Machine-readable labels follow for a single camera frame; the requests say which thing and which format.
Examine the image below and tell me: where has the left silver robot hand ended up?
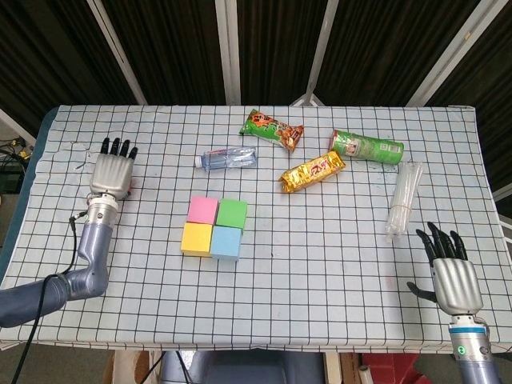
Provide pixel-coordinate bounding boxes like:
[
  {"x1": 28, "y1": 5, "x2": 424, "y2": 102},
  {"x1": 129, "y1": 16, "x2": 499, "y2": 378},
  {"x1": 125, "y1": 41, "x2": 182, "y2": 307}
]
[{"x1": 88, "y1": 137, "x2": 139, "y2": 200}]

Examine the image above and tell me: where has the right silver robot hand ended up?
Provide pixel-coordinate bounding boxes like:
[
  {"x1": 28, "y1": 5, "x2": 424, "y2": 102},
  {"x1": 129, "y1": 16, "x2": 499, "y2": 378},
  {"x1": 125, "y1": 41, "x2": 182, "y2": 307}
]
[{"x1": 406, "y1": 222, "x2": 483, "y2": 317}]

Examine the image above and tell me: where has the pink foam cube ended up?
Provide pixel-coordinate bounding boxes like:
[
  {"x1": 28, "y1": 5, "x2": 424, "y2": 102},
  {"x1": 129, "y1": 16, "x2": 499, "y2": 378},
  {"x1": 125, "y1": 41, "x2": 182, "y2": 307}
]
[{"x1": 186, "y1": 195, "x2": 220, "y2": 225}]

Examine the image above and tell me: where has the yellow foam cube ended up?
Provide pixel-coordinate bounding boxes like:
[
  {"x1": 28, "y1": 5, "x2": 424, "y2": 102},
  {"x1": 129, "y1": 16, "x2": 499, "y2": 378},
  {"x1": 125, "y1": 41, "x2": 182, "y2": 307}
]
[{"x1": 180, "y1": 222, "x2": 214, "y2": 258}]

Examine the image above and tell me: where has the green foam cube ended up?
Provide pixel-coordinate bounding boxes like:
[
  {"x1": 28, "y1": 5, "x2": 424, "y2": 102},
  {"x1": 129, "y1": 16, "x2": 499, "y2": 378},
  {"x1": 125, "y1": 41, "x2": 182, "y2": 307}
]
[{"x1": 215, "y1": 198, "x2": 249, "y2": 232}]

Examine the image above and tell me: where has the blue foam cube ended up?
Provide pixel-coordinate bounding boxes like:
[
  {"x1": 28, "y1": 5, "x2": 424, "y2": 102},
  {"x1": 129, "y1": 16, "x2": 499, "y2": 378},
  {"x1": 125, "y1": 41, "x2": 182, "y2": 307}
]
[{"x1": 210, "y1": 226, "x2": 243, "y2": 261}]

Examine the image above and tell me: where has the bundle of clear plastic tubes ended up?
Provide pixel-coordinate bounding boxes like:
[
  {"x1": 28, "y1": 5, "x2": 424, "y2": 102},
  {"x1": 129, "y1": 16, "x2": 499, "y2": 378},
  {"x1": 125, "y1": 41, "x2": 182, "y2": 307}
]
[{"x1": 385, "y1": 161, "x2": 424, "y2": 237}]

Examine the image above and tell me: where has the red plastic stool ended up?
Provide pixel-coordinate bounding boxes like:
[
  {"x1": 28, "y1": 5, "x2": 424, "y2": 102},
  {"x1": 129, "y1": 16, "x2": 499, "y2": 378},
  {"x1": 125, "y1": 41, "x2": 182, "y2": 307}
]
[{"x1": 362, "y1": 351, "x2": 422, "y2": 384}]

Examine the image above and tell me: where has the clear plastic water bottle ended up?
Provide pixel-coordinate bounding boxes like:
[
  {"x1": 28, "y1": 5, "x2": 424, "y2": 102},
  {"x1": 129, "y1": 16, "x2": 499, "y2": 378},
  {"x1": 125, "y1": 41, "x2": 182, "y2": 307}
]
[{"x1": 194, "y1": 146, "x2": 258, "y2": 172}]

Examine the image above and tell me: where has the white black-grid tablecloth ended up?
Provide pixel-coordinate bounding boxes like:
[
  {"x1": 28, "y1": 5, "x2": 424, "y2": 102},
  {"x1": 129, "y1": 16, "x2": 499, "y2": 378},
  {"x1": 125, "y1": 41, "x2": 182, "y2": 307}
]
[{"x1": 0, "y1": 104, "x2": 512, "y2": 353}]

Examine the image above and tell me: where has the green chip can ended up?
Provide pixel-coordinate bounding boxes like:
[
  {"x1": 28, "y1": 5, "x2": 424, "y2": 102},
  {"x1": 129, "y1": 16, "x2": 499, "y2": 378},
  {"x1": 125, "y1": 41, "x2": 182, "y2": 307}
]
[{"x1": 328, "y1": 129, "x2": 404, "y2": 166}]

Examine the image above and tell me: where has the green snack chip bag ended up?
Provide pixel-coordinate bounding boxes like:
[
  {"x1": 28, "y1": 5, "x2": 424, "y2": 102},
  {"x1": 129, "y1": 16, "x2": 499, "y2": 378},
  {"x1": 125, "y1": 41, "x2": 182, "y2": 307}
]
[{"x1": 239, "y1": 109, "x2": 304, "y2": 153}]

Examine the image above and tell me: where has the gold cracker packet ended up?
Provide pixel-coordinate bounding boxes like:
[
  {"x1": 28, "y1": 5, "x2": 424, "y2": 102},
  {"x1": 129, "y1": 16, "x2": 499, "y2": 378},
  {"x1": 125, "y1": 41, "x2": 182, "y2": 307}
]
[{"x1": 278, "y1": 150, "x2": 346, "y2": 194}]

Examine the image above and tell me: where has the brown cardboard box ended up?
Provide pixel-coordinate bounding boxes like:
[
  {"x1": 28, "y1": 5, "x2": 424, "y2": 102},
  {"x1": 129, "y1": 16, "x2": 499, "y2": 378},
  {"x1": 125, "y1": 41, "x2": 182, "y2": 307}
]
[{"x1": 102, "y1": 350, "x2": 162, "y2": 384}]

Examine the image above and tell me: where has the blue-grey robot torso base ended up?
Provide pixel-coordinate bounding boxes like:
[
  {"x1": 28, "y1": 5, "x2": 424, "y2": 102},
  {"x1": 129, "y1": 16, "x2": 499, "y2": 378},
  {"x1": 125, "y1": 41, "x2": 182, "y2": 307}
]
[{"x1": 159, "y1": 350, "x2": 325, "y2": 384}]

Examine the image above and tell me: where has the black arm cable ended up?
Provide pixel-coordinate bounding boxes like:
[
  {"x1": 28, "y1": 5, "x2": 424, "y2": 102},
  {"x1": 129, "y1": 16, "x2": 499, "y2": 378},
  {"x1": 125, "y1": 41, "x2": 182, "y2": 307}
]
[{"x1": 10, "y1": 211, "x2": 87, "y2": 384}]

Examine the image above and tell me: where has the white metal frame post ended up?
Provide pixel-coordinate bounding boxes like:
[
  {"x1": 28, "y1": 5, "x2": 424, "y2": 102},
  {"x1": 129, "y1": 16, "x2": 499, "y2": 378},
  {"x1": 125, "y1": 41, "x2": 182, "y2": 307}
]
[
  {"x1": 214, "y1": 0, "x2": 242, "y2": 106},
  {"x1": 290, "y1": 0, "x2": 342, "y2": 107},
  {"x1": 406, "y1": 0, "x2": 486, "y2": 107},
  {"x1": 86, "y1": 0, "x2": 147, "y2": 106}
]

